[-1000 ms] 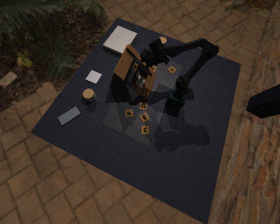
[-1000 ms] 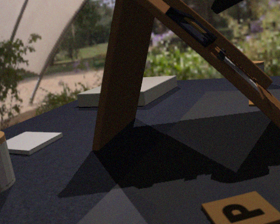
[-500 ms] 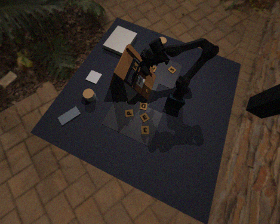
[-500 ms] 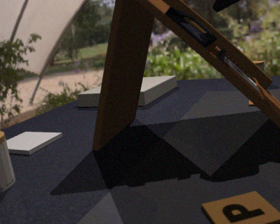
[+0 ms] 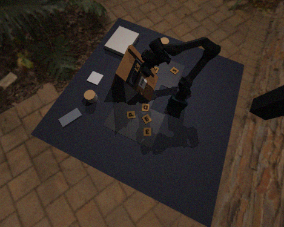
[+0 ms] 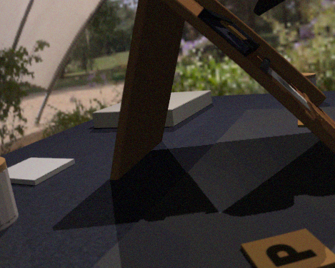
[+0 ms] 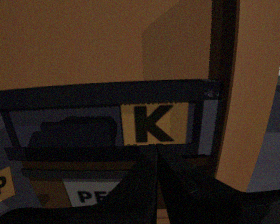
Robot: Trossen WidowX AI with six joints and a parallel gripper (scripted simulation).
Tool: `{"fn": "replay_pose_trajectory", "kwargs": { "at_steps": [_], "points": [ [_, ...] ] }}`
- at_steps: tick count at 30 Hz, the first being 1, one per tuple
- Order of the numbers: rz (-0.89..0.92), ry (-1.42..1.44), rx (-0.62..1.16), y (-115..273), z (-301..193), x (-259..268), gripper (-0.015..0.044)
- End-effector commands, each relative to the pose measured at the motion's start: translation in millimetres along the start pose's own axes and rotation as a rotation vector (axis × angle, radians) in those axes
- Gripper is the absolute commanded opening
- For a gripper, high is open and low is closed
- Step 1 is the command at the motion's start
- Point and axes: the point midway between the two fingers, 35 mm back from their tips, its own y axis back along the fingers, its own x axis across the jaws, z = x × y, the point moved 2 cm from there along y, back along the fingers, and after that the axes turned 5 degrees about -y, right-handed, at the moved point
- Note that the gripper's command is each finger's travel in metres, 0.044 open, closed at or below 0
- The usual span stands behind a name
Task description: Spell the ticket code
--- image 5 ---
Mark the brown wooden board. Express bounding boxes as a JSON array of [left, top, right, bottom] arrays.
[[112, 44, 158, 102]]

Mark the orange tile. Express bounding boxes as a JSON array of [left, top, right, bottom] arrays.
[[142, 114, 152, 124], [134, 63, 140, 72]]

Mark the white paper ticket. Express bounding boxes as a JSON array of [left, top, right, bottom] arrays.
[[138, 76, 147, 89]]

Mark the tan square tile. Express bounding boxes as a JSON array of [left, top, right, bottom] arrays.
[[170, 67, 179, 75], [127, 111, 136, 119], [144, 128, 151, 136], [142, 104, 150, 112]]

